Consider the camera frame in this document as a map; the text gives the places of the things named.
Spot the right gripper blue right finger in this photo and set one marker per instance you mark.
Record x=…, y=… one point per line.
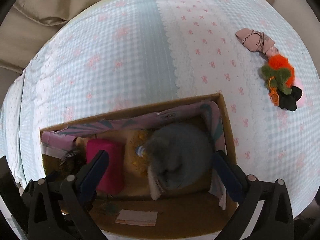
x=231, y=176

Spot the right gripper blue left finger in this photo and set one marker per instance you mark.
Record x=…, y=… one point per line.
x=90, y=176

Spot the magenta zip pouch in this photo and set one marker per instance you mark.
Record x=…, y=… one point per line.
x=112, y=181

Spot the brown cookie plush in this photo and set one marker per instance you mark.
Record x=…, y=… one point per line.
x=139, y=158

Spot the grey fluffy sock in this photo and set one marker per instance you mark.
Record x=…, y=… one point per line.
x=179, y=155

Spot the orange green plush toy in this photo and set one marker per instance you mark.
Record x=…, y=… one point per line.
x=279, y=76

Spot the pink patterned cloth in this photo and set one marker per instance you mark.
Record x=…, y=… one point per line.
x=256, y=41

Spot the open cardboard box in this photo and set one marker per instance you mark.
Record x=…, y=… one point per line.
x=143, y=209

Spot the blue checkered bedsheet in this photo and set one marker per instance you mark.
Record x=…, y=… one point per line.
x=269, y=142

